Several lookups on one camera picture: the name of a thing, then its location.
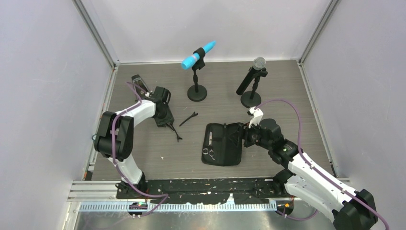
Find blue microphone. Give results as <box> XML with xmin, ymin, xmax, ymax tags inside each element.
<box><xmin>181</xmin><ymin>41</ymin><xmax>216</xmax><ymax>70</ymax></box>

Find silver scissors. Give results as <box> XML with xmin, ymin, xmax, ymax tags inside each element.
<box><xmin>202</xmin><ymin>131</ymin><xmax>215</xmax><ymax>160</ymax></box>

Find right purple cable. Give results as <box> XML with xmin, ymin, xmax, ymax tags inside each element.
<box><xmin>252</xmin><ymin>98</ymin><xmax>390</xmax><ymax>230</ymax></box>

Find right black microphone stand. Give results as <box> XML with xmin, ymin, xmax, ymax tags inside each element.
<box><xmin>240</xmin><ymin>77</ymin><xmax>261</xmax><ymax>108</ymax></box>

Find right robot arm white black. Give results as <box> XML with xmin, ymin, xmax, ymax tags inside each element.
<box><xmin>230</xmin><ymin>119</ymin><xmax>378</xmax><ymax>230</ymax></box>

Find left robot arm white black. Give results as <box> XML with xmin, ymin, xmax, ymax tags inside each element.
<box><xmin>94</xmin><ymin>86</ymin><xmax>174</xmax><ymax>198</ymax></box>

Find black hair clip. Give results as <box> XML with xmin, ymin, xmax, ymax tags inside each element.
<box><xmin>179</xmin><ymin>112</ymin><xmax>198</xmax><ymax>127</ymax></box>
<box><xmin>166</xmin><ymin>123</ymin><xmax>182</xmax><ymax>142</ymax></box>

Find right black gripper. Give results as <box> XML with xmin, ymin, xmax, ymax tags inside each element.
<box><xmin>228</xmin><ymin>119</ymin><xmax>272</xmax><ymax>150</ymax></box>

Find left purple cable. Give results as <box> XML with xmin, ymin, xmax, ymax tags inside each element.
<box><xmin>111</xmin><ymin>81</ymin><xmax>170</xmax><ymax>218</ymax></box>

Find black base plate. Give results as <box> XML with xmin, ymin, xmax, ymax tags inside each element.
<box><xmin>115</xmin><ymin>178</ymin><xmax>296</xmax><ymax>208</ymax></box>

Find left black microphone stand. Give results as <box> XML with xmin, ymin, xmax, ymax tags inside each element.
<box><xmin>187</xmin><ymin>47</ymin><xmax>207</xmax><ymax>102</ymax></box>

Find purple cable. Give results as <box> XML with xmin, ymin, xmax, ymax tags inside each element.
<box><xmin>252</xmin><ymin>98</ymin><xmax>390</xmax><ymax>230</ymax></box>
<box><xmin>111</xmin><ymin>81</ymin><xmax>170</xmax><ymax>218</ymax></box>

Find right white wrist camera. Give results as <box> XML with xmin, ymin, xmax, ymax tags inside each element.
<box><xmin>248</xmin><ymin>107</ymin><xmax>264</xmax><ymax>128</ymax></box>

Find black microphone stand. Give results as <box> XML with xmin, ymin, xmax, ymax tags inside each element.
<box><xmin>187</xmin><ymin>47</ymin><xmax>207</xmax><ymax>102</ymax></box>
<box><xmin>240</xmin><ymin>77</ymin><xmax>261</xmax><ymax>108</ymax></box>

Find aluminium rail front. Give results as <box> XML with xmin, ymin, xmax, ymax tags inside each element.
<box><xmin>67</xmin><ymin>180</ymin><xmax>356</xmax><ymax>213</ymax></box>

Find black zip tool case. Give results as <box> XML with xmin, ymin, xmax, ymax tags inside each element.
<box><xmin>201</xmin><ymin>123</ymin><xmax>242</xmax><ymax>167</ymax></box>

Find black silver microphone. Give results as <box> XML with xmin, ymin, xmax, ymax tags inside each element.
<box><xmin>236</xmin><ymin>57</ymin><xmax>268</xmax><ymax>95</ymax></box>

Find black metronome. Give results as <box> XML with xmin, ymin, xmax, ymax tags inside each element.
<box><xmin>131</xmin><ymin>74</ymin><xmax>151</xmax><ymax>96</ymax></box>

